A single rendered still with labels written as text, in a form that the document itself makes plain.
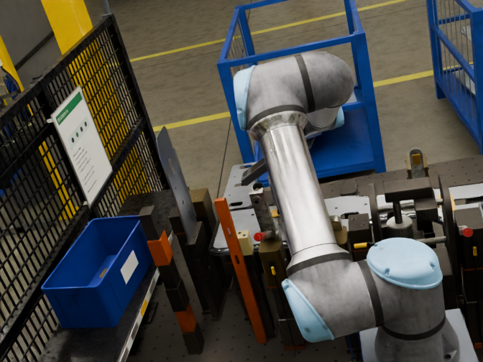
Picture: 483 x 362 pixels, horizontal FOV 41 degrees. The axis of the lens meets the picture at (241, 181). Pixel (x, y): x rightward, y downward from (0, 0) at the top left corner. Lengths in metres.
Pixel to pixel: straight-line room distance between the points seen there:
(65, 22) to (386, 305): 1.50
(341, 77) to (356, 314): 0.45
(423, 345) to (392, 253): 0.17
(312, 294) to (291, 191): 0.19
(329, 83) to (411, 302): 0.43
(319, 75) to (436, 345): 0.53
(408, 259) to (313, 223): 0.17
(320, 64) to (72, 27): 1.16
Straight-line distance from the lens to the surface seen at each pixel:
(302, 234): 1.12
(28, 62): 4.53
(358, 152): 3.91
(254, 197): 1.61
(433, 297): 1.12
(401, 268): 1.08
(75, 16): 2.20
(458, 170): 2.56
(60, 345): 1.67
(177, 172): 1.87
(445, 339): 1.20
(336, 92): 1.25
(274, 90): 1.21
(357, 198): 1.90
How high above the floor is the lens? 2.00
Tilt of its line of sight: 28 degrees down
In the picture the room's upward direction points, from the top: 16 degrees counter-clockwise
